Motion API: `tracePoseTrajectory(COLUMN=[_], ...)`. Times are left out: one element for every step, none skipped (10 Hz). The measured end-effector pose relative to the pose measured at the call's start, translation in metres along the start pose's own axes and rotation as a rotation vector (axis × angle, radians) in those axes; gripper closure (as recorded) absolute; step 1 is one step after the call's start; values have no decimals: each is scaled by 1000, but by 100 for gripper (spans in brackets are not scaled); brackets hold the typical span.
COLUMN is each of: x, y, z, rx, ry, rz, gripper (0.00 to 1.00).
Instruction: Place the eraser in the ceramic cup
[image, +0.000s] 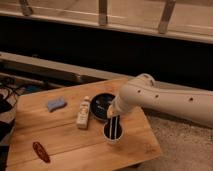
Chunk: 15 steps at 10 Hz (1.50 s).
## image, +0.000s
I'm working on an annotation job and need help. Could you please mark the white glue bottle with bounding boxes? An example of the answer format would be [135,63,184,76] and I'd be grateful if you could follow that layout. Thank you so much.
[76,96,90,129]

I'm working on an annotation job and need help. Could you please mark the black round tin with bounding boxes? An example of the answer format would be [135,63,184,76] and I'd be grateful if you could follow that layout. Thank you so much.
[90,93,115,122]

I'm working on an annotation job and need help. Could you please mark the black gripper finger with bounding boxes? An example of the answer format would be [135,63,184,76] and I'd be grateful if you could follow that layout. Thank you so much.
[109,118,113,139]
[114,116,118,139]

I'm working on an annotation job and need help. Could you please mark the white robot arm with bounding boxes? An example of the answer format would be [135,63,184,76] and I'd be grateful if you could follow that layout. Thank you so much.
[107,74,213,128]

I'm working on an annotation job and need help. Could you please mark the tangled cables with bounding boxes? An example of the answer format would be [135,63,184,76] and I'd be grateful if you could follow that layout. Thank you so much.
[0,77,24,101]

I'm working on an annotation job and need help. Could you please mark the white ceramic cup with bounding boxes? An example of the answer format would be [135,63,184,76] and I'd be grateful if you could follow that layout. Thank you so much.
[103,120,123,145]

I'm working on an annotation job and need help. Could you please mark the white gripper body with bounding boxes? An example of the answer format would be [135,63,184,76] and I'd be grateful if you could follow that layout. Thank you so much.
[107,97,124,118]

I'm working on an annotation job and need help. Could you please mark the dark red oval object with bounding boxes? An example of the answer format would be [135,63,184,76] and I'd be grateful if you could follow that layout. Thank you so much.
[33,142,51,163]

